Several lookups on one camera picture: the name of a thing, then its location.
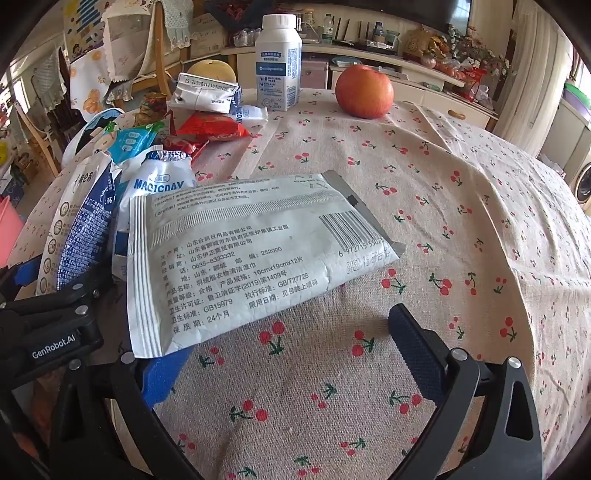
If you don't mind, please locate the white plastic milk bottle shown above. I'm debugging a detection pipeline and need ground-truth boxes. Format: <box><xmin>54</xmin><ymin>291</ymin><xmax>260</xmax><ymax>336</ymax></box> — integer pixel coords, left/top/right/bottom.
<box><xmin>256</xmin><ymin>13</ymin><xmax>301</xmax><ymax>111</ymax></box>

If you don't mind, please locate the blue cartoon wipes packet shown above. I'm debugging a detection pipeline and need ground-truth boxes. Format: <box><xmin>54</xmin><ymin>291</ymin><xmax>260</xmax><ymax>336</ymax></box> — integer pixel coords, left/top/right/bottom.
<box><xmin>106</xmin><ymin>121</ymin><xmax>164</xmax><ymax>164</ymax></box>

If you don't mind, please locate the red apple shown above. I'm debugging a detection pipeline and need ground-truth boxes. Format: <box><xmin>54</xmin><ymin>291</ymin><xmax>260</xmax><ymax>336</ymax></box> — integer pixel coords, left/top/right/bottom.
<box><xmin>335</xmin><ymin>64</ymin><xmax>394</xmax><ymax>120</ymax></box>

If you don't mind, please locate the pink plastic bucket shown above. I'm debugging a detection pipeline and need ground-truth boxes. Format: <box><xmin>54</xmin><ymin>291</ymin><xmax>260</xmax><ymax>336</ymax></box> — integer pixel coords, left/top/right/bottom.
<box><xmin>0</xmin><ymin>197</ymin><xmax>23</xmax><ymax>267</ymax></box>

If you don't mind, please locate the light wooden chair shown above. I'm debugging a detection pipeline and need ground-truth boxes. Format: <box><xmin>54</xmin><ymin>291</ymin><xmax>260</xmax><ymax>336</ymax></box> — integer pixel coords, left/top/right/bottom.
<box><xmin>13</xmin><ymin>101</ymin><xmax>60</xmax><ymax>179</ymax></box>

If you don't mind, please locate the white tissue pack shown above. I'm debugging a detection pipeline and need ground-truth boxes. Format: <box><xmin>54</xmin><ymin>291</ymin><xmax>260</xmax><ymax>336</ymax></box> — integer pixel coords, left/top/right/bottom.
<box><xmin>238</xmin><ymin>105</ymin><xmax>269</xmax><ymax>128</ymax></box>

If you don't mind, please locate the white wet wipes packet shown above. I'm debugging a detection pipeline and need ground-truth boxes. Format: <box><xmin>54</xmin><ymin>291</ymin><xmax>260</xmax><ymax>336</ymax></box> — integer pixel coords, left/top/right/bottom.
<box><xmin>126</xmin><ymin>171</ymin><xmax>406</xmax><ymax>359</ymax></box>

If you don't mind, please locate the cherry print tablecloth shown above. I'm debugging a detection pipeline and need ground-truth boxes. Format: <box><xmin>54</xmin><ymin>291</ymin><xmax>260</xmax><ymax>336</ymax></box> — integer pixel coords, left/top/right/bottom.
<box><xmin>8</xmin><ymin>87</ymin><xmax>591</xmax><ymax>480</ymax></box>

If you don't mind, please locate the pink storage box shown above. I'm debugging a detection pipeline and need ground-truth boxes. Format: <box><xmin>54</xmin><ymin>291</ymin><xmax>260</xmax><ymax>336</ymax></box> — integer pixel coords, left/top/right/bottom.
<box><xmin>301</xmin><ymin>59</ymin><xmax>329</xmax><ymax>89</ymax></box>

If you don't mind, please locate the dark flower bouquet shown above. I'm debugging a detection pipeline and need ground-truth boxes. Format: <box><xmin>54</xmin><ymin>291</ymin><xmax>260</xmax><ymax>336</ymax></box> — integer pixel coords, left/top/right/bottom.
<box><xmin>204</xmin><ymin>0</ymin><xmax>276</xmax><ymax>33</ymax></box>

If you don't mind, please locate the yellow red snack bag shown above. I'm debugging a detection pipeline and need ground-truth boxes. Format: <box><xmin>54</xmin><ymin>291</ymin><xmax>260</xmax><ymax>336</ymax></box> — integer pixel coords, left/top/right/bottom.
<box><xmin>134</xmin><ymin>92</ymin><xmax>168</xmax><ymax>126</ymax></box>

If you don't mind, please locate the dining table orange print cloth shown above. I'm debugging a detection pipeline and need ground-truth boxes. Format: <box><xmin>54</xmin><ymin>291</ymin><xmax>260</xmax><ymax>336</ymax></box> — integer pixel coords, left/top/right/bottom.
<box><xmin>70</xmin><ymin>47</ymin><xmax>110</xmax><ymax>121</ymax></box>

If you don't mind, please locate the wooden chair with cover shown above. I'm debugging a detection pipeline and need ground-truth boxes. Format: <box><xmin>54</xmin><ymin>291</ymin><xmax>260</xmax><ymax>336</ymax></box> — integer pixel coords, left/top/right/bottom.
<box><xmin>102</xmin><ymin>0</ymin><xmax>193</xmax><ymax>105</ymax></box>

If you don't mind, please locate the black flat television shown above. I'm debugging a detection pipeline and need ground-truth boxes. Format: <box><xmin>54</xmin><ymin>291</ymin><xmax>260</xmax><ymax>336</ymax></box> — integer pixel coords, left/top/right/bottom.
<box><xmin>433</xmin><ymin>0</ymin><xmax>472</xmax><ymax>35</ymax></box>

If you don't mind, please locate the white curtain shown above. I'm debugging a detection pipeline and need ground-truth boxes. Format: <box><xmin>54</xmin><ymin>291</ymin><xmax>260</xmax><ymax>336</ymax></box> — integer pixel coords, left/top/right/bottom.
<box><xmin>494</xmin><ymin>1</ymin><xmax>573</xmax><ymax>156</ymax></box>

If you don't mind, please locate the red gold candy packet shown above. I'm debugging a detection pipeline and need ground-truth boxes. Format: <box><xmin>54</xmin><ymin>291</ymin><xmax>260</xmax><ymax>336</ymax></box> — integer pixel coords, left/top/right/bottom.
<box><xmin>176</xmin><ymin>112</ymin><xmax>250</xmax><ymax>142</ymax></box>

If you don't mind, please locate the white Magicday yogurt pouch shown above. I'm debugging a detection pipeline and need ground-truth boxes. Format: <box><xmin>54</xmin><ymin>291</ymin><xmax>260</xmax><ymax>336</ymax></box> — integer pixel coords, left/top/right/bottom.
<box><xmin>111</xmin><ymin>145</ymin><xmax>197</xmax><ymax>282</ymax></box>

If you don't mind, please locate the crushed black white carton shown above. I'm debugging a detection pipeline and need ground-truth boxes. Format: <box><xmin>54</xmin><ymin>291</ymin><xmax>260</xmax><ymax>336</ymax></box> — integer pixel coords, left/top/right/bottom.
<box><xmin>168</xmin><ymin>73</ymin><xmax>242</xmax><ymax>114</ymax></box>

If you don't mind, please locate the white TV cabinet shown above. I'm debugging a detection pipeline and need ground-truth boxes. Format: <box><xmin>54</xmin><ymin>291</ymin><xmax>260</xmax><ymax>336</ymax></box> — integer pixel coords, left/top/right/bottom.
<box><xmin>221</xmin><ymin>44</ymin><xmax>498</xmax><ymax>131</ymax></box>

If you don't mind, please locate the red chocolate snack wrapper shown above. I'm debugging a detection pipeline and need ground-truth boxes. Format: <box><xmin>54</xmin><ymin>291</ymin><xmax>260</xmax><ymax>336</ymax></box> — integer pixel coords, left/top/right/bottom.
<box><xmin>163</xmin><ymin>136</ymin><xmax>209</xmax><ymax>161</ymax></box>

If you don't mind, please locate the blue white milk carton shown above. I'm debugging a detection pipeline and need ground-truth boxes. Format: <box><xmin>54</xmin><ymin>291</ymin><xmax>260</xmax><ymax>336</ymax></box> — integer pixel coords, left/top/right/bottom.
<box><xmin>35</xmin><ymin>152</ymin><xmax>120</xmax><ymax>296</ymax></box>

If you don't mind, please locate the white washing machine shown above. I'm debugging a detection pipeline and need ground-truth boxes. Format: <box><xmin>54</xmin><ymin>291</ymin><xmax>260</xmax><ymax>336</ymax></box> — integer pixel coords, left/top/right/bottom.
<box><xmin>570</xmin><ymin>155</ymin><xmax>591</xmax><ymax>209</ymax></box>

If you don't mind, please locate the yellow pear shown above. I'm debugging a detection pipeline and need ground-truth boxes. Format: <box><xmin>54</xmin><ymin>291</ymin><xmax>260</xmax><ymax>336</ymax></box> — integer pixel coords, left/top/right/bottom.
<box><xmin>187</xmin><ymin>59</ymin><xmax>236</xmax><ymax>83</ymax></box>

